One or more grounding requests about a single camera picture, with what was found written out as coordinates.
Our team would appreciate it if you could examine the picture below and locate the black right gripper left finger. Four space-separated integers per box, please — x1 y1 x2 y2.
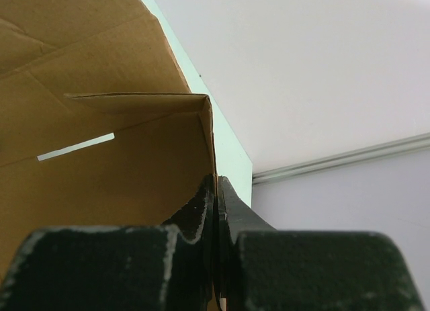
1 175 215 310

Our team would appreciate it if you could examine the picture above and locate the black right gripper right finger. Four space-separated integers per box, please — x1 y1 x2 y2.
216 177 424 310

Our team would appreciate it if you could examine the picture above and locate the brown cardboard box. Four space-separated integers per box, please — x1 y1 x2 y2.
1 0 216 275

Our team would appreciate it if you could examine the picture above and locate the right aluminium frame post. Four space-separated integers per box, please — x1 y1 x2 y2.
252 133 429 185

